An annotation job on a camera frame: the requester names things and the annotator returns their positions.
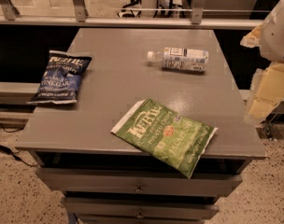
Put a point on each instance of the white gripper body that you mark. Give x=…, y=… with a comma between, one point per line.
x=277, y=34

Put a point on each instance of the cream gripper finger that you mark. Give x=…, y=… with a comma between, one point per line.
x=266, y=92
x=253, y=38

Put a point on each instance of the clear plastic water bottle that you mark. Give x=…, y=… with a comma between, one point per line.
x=181, y=59

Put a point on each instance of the green kettle chip bag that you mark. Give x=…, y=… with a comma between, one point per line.
x=162, y=132

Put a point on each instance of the blue kettle chip bag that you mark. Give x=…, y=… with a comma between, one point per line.
x=62, y=78

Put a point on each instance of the grey drawer cabinet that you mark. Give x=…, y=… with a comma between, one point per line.
x=79, y=136

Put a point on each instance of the metal railing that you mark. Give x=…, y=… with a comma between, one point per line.
x=191, y=14

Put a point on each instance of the upper cabinet drawer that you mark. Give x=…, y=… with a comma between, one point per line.
x=205, y=185

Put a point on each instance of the cabinet drawer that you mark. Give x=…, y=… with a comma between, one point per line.
x=138, y=209
x=205, y=185

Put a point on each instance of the lower cabinet drawer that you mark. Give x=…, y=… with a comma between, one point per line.
x=138, y=209

